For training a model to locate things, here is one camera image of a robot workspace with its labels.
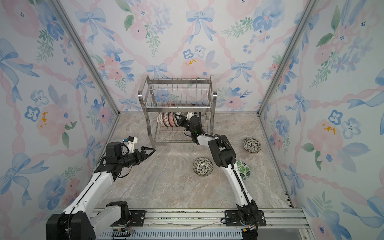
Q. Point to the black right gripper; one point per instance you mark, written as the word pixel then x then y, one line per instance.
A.
pixel 182 121

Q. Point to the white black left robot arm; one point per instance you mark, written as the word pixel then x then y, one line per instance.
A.
pixel 76 222

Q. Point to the black leaf pattern pink bowl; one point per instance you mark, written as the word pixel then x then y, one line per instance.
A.
pixel 251 145

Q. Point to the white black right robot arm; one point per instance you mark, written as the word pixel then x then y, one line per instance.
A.
pixel 224 157

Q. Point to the stainless steel dish rack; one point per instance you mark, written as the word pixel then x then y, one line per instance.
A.
pixel 164 95

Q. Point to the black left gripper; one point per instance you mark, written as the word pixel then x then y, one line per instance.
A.
pixel 139 159

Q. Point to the black floral pattern bowl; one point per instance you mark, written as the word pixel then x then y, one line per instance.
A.
pixel 171 119

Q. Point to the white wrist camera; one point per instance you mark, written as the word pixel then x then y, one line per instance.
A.
pixel 130 142
pixel 189 115

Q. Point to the green monstera leaf bowl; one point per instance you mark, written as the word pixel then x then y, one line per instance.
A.
pixel 244 170

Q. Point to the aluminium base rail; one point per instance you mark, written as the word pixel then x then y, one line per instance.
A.
pixel 198 224

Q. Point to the red diamond pattern bowl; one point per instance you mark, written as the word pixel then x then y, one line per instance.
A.
pixel 165 119

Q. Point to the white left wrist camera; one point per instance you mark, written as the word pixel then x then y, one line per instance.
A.
pixel 130 142

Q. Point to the green white patterned bowl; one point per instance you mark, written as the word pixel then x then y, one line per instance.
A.
pixel 176 118

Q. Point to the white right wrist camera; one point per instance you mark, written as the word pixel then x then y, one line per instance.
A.
pixel 189 115

